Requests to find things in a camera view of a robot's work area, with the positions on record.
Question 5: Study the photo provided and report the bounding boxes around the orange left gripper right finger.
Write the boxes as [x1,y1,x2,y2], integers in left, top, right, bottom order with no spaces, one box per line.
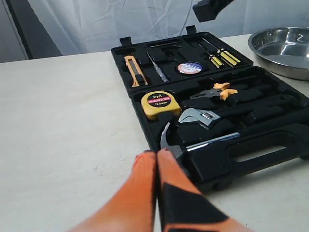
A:
[157,148,251,232]

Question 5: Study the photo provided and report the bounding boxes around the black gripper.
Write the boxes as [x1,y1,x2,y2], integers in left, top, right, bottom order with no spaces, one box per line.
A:
[192,0,233,22]

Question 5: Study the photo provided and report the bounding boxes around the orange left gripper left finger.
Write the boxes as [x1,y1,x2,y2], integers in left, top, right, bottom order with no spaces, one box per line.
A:
[70,151,156,232]

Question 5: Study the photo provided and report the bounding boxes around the black plastic tool case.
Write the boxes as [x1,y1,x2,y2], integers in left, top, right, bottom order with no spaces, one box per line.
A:
[111,26,309,192]

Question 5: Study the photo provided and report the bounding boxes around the adjustable wrench black handle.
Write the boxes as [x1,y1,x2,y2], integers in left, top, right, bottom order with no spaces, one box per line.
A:
[178,94,294,130]

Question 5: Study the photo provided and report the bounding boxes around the yellow black screwdriver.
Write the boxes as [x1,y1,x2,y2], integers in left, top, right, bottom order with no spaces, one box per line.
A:
[197,43,223,69]
[203,38,241,66]

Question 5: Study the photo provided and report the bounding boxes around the black electrical tape roll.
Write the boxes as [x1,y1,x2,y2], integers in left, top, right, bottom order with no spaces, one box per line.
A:
[177,62,203,75]

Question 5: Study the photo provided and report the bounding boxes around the clear tester screwdriver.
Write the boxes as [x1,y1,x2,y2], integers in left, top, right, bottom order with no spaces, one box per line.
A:
[147,53,169,82]

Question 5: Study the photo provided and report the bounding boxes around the round stainless steel tray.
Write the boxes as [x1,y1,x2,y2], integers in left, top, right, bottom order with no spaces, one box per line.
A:
[248,27,309,81]

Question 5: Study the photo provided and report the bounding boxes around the yellow utility knife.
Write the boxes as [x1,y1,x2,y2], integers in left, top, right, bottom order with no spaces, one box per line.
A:
[124,55,148,87]

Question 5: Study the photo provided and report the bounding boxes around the yellow tape measure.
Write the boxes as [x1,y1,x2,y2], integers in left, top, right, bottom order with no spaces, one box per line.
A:
[141,91,182,120]

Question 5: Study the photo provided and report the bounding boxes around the white backdrop curtain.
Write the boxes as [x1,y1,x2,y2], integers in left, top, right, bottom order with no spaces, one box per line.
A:
[0,0,309,62]

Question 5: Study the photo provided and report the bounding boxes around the claw hammer black handle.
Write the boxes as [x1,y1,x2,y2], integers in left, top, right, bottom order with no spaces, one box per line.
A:
[160,112,309,162]

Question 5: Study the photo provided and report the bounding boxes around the orange handled pliers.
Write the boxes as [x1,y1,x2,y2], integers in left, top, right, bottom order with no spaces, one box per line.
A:
[189,82,273,106]

